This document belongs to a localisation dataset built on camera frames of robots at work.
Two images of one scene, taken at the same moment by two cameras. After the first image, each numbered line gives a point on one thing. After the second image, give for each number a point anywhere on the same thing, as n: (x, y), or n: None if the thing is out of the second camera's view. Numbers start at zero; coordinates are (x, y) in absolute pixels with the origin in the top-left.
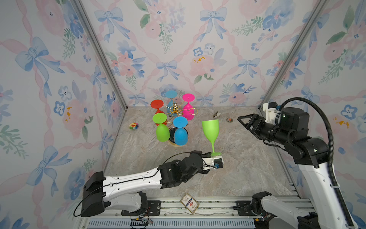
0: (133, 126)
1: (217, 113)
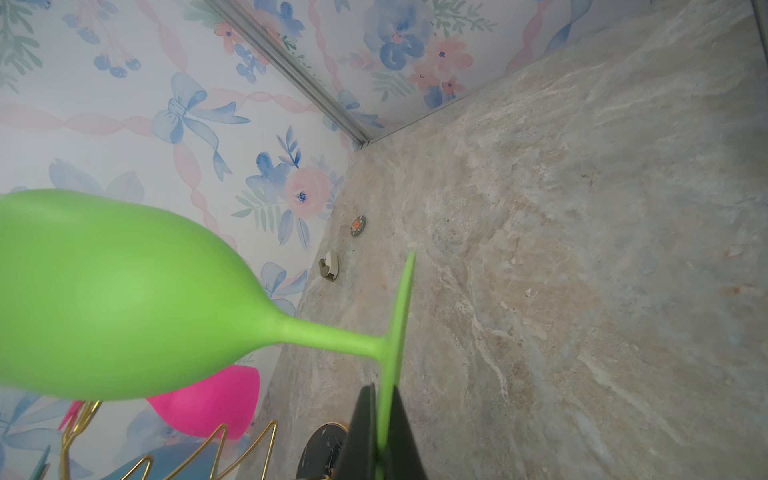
0: None
1: (330, 266)
